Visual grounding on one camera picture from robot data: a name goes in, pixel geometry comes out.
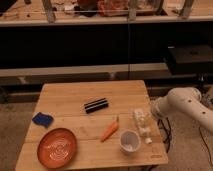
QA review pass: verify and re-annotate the white plastic bottle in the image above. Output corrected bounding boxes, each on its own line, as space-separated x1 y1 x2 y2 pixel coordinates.
133 108 152 144

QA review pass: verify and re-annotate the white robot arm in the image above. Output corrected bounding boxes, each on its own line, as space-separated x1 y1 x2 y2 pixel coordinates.
151 87 213 134

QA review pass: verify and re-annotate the orange ceramic bowl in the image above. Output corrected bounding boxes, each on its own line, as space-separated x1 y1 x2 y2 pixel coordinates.
37 128 78 169

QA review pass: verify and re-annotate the black striped rectangular block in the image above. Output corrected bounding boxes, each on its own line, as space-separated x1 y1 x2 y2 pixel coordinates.
84 98 109 114

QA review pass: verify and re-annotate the wooden table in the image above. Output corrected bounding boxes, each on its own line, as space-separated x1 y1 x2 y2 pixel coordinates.
14 79 169 171

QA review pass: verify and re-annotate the orange toy carrot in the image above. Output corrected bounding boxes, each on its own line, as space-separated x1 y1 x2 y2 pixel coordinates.
101 118 119 142

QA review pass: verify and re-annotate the blue crumpled cloth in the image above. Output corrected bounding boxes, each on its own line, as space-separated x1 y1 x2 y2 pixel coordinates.
32 112 54 128

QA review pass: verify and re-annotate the black box on shelf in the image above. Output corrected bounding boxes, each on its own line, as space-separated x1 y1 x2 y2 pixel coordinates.
165 45 213 75

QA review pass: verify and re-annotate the long wooden workbench shelf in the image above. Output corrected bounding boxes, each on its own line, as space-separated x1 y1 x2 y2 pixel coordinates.
0 0 213 27

